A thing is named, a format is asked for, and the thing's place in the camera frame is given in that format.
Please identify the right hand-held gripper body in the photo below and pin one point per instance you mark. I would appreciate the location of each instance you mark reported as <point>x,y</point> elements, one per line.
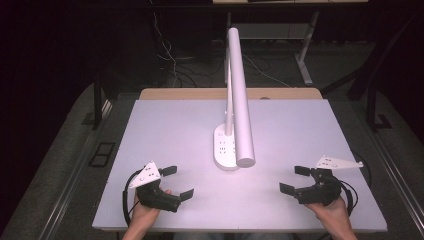
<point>320,193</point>

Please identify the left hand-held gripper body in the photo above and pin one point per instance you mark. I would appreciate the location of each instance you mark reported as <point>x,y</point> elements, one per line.
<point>156,196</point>

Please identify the person's left hand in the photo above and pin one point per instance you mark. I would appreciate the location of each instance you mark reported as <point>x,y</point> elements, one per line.
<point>144,215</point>

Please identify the person's right hand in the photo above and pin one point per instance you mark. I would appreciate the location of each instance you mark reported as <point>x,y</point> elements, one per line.
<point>333,215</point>

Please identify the white foam board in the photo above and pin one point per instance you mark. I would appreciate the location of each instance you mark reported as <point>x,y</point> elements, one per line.
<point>180,133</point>

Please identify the black metal stand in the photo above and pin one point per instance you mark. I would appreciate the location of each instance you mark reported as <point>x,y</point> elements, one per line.
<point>97,106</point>
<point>371,110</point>

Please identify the white desk lamp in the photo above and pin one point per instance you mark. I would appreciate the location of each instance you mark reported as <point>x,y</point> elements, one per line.
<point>240,100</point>

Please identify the white metal-legged desk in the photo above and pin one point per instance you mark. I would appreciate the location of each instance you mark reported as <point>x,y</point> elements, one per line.
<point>305,68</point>

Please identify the metal floor rail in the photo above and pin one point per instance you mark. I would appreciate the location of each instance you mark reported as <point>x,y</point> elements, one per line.
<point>76,166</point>
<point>396,180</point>

